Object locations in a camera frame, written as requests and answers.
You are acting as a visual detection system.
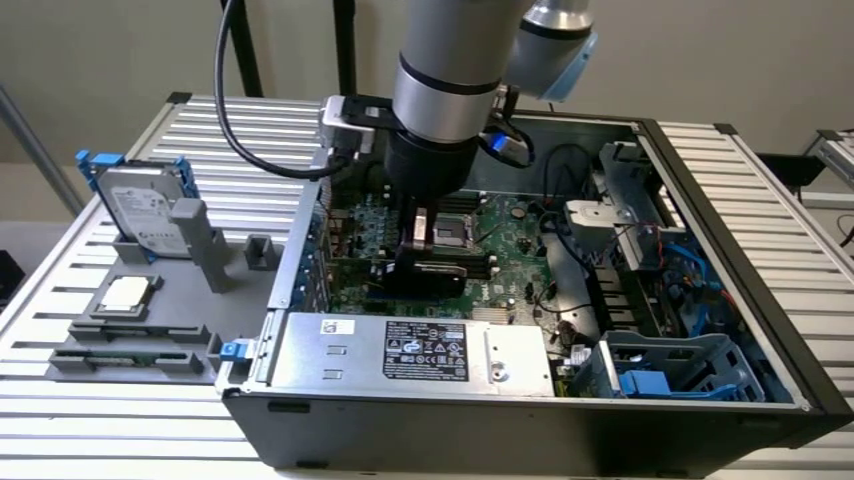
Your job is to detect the CPU socket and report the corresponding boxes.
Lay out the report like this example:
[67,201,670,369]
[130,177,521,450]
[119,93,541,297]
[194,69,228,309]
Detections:
[431,213,481,252]

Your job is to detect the silver power supply unit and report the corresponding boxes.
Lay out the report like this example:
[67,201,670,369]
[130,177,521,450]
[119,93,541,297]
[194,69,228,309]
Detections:
[268,312,558,399]

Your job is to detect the hard disk with blue bracket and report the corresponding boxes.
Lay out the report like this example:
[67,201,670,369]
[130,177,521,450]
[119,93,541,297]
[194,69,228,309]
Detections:
[75,149,200,263]

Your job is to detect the black box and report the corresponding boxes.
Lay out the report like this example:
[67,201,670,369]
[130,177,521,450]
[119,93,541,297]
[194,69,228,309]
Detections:
[0,249,27,307]

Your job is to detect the black open PC case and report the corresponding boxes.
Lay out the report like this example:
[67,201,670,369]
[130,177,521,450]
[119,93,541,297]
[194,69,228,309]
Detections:
[220,108,854,475]

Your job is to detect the green motherboard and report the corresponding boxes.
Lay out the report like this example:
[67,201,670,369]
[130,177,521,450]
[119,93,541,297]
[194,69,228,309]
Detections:
[324,188,602,351]

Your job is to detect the grey metal drive cage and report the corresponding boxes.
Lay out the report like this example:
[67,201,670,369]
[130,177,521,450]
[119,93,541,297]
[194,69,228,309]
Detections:
[563,141,690,272]

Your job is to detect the silver CPU chip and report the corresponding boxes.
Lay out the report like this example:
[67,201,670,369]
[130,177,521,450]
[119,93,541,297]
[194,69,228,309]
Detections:
[98,277,154,309]

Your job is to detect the grey metal frame pole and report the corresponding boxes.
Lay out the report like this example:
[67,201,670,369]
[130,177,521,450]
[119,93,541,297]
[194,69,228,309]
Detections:
[0,83,84,219]

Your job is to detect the grey parts rack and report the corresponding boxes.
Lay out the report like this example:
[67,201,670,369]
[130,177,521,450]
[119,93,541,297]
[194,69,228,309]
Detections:
[48,198,290,385]

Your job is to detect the black RAM slots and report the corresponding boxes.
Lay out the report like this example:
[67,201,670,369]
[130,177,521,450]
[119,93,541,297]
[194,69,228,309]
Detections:
[459,253,501,282]

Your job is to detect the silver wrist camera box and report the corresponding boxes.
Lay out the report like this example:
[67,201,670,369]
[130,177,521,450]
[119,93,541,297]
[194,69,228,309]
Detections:
[318,95,376,152]

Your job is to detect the silver chipset heatsink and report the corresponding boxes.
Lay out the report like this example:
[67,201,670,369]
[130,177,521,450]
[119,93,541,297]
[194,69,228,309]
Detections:
[469,306,517,327]

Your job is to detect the blue case latch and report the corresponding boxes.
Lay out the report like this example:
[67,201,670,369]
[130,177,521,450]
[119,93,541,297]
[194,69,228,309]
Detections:
[218,338,259,362]

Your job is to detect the black graphics card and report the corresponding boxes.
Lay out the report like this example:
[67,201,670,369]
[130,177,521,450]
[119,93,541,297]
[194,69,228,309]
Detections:
[331,255,470,302]

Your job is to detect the thick black camera cable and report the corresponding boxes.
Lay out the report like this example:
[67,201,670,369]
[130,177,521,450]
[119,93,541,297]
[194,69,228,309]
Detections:
[212,0,348,180]

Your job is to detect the black stand pole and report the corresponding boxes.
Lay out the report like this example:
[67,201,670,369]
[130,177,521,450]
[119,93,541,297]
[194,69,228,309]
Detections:
[230,0,266,98]
[331,0,358,97]

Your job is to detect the blue SATA wire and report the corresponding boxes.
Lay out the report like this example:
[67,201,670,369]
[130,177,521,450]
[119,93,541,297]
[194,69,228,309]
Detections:
[657,239,726,341]

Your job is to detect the green RAM stick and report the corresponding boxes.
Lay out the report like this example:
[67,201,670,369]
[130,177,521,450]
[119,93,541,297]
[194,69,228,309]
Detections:
[55,351,190,367]

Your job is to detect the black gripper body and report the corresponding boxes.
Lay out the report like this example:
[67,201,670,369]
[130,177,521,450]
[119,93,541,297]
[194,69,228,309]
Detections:
[382,128,479,202]

